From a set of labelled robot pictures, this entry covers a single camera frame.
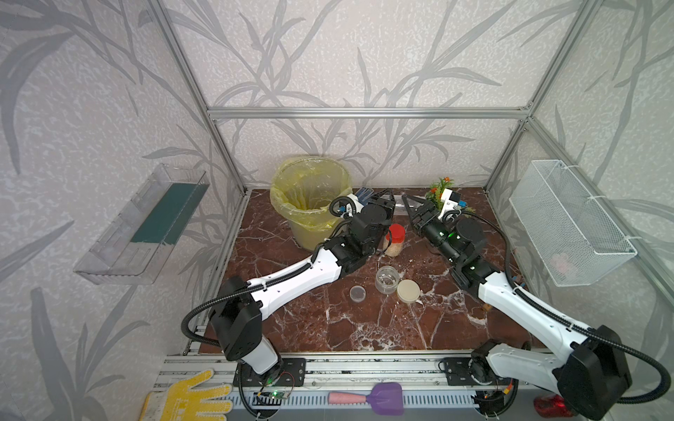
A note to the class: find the mesh trash bin yellow bag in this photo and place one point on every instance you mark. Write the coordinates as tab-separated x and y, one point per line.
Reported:
301	192

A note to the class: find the yellow dotted work glove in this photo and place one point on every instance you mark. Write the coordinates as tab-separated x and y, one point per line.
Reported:
189	400

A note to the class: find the blue dotted work glove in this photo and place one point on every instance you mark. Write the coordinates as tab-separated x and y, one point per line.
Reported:
364	194

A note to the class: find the white wire wall basket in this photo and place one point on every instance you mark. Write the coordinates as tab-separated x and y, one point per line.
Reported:
576	239

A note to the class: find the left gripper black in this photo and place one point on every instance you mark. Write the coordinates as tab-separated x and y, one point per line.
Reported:
384	208

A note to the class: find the white pot artificial flowers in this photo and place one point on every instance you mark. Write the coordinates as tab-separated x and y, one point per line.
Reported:
437	189

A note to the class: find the purple scoop pink handle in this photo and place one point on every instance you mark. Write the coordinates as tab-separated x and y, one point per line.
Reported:
385	399

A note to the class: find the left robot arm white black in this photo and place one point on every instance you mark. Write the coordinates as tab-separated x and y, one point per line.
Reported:
234	320

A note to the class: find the red lid oatmeal jar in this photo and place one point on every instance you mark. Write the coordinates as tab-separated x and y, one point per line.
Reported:
394	240

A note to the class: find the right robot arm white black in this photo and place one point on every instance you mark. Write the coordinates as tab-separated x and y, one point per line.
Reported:
585	366

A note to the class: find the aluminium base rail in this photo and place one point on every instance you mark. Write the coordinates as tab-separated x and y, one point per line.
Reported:
340	371

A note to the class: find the green circuit board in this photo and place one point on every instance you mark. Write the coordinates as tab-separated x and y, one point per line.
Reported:
272	397

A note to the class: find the clear plastic wall shelf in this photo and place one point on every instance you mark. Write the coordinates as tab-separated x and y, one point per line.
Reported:
135	247

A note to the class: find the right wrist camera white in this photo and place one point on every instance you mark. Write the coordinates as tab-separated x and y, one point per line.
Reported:
450	200

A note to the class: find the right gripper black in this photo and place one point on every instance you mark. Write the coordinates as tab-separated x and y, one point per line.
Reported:
427	217

